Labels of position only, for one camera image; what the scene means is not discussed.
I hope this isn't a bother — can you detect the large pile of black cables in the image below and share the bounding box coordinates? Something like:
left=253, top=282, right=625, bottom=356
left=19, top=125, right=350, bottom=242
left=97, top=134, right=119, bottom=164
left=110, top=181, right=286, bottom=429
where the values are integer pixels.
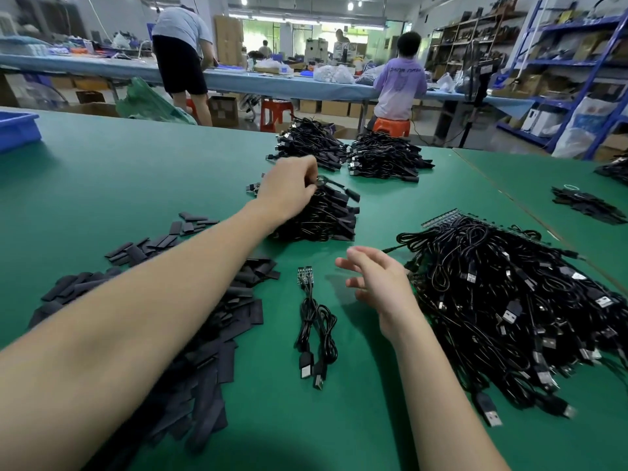
left=383, top=213, right=628, bottom=428

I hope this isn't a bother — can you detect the small bundle of cables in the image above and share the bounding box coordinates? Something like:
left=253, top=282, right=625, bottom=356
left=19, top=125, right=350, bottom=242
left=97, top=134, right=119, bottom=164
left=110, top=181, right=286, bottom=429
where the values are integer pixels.
left=551, top=184, right=627, bottom=226

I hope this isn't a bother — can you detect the person's left hand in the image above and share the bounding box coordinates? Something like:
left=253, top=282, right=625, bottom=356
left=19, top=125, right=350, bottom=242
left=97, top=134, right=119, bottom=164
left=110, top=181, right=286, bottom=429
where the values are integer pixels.
left=253, top=154, right=320, bottom=230

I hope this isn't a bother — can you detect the dark storage shelf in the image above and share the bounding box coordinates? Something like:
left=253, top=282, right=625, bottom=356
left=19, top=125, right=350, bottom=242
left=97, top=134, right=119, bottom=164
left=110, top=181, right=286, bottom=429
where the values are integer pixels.
left=427, top=5, right=521, bottom=86

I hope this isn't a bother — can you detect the huge heap of black cables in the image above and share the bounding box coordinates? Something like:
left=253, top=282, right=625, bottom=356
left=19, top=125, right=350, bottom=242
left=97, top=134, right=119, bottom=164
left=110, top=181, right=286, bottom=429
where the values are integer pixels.
left=595, top=152, right=628, bottom=187

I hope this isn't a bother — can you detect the joined bunch of black cables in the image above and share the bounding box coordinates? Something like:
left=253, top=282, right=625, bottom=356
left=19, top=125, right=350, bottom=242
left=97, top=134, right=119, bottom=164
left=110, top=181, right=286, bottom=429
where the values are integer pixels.
left=294, top=266, right=341, bottom=391

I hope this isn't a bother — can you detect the heap of finished black cables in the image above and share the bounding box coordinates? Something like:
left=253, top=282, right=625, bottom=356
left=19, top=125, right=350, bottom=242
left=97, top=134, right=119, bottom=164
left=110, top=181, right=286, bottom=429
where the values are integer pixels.
left=245, top=174, right=362, bottom=243

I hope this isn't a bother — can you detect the open cardboard box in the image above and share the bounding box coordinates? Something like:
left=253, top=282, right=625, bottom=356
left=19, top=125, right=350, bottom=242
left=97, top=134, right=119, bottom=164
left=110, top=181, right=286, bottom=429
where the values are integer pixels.
left=63, top=103, right=119, bottom=118

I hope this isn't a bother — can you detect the person's left forearm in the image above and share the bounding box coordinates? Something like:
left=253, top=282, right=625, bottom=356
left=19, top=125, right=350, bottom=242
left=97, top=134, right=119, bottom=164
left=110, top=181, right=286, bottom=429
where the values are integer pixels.
left=0, top=203, right=286, bottom=471

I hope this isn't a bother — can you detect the orange plastic stool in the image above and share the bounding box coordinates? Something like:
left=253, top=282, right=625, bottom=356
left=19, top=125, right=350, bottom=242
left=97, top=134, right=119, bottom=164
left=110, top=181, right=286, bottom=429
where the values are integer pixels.
left=373, top=117, right=412, bottom=139

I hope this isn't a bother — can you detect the person's right forearm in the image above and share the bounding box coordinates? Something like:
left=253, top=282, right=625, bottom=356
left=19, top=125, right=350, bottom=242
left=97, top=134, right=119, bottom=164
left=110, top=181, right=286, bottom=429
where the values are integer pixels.
left=387, top=317, right=512, bottom=471

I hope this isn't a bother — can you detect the blue plastic bin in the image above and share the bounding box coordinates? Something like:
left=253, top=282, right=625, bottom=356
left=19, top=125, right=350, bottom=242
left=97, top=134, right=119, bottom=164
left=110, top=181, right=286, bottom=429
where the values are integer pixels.
left=0, top=111, right=43, bottom=155

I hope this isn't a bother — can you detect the black tripod stand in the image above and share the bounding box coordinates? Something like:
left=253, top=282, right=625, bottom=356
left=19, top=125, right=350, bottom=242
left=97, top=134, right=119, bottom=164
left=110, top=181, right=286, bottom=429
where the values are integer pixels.
left=442, top=44, right=502, bottom=150

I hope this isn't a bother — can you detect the pile of black sleeve strips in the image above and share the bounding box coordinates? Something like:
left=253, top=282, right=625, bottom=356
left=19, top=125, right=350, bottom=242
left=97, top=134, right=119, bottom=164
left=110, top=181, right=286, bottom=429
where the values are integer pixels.
left=27, top=211, right=282, bottom=471

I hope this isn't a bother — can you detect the long blue work table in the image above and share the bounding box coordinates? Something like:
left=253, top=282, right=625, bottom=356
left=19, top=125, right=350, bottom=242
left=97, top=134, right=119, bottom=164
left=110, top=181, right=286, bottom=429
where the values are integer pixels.
left=0, top=54, right=536, bottom=114

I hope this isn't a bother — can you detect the red plastic stool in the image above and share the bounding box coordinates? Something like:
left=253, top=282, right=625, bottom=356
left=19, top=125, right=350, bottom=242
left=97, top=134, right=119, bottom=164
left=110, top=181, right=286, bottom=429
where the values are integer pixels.
left=260, top=99, right=296, bottom=133

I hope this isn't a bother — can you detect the green plastic bag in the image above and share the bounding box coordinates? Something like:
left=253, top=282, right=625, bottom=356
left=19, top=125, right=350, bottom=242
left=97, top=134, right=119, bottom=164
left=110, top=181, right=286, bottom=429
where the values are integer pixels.
left=114, top=78, right=198, bottom=124

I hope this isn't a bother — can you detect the small upright cardboard box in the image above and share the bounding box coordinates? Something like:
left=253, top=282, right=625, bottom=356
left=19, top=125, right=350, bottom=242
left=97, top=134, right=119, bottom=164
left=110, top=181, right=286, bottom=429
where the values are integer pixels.
left=208, top=95, right=241, bottom=128

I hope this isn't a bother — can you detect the blue metal shelving rack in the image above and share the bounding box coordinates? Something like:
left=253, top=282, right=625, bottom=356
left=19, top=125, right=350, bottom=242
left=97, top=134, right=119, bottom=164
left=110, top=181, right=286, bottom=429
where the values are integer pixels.
left=495, top=0, right=628, bottom=161

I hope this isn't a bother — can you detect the white plastic bag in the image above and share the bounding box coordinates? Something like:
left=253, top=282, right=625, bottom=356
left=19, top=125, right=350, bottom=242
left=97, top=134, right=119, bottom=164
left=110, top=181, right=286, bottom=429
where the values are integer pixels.
left=549, top=96, right=618, bottom=160

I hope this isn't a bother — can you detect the bundle of black cables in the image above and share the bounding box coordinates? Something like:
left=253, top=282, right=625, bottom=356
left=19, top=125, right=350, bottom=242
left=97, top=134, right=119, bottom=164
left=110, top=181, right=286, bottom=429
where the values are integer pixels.
left=347, top=130, right=436, bottom=183
left=267, top=117, right=353, bottom=173

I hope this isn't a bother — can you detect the person's right hand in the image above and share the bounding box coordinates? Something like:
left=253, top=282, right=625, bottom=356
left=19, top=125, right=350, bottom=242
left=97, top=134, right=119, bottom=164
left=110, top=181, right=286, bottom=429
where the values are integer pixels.
left=336, top=245, right=425, bottom=344

